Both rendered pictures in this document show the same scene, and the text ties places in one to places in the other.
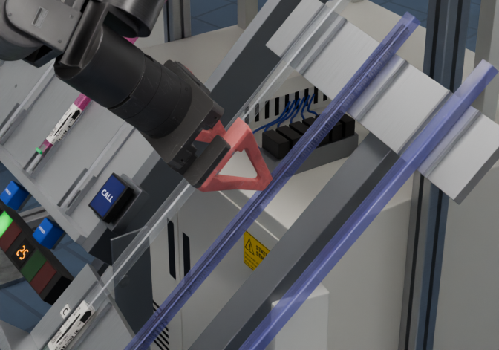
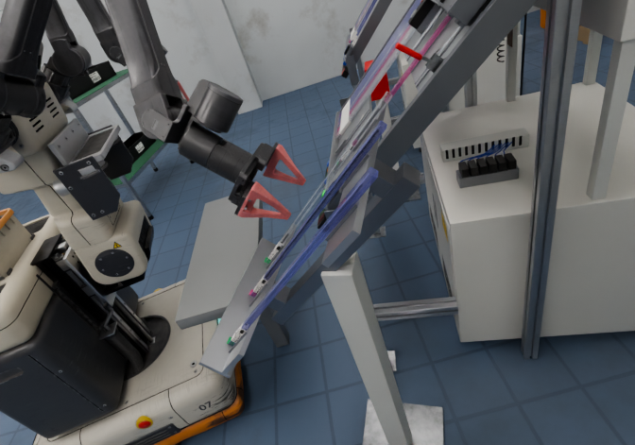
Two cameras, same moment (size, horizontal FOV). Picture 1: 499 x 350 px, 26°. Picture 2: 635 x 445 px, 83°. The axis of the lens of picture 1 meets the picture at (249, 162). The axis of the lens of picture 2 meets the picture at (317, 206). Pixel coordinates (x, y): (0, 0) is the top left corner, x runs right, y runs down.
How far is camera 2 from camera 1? 0.71 m
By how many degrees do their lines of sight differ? 43
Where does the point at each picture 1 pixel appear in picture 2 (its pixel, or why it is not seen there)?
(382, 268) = (509, 245)
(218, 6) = not seen: hidden behind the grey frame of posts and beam
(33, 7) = (152, 119)
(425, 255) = (535, 245)
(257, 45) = (404, 124)
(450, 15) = (549, 106)
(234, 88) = (392, 145)
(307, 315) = (340, 282)
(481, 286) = (595, 265)
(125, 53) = (199, 143)
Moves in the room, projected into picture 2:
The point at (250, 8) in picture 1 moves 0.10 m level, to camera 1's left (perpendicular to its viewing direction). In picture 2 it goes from (510, 91) to (484, 91)
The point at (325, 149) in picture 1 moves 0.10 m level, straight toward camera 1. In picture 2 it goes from (494, 175) to (478, 195)
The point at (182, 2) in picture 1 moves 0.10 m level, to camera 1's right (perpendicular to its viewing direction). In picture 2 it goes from (471, 88) to (499, 88)
